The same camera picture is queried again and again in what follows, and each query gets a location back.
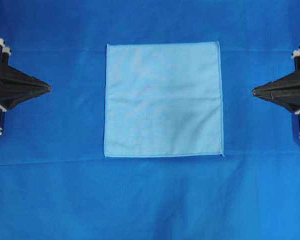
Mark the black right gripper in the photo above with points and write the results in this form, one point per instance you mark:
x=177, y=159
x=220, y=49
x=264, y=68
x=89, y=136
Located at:
x=288, y=82

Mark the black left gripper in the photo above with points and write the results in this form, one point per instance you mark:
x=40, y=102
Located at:
x=11, y=75

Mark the light blue towel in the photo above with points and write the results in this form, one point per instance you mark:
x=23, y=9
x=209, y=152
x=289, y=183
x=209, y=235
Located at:
x=163, y=100

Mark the dark blue table cloth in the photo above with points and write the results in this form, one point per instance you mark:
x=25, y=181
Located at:
x=57, y=184

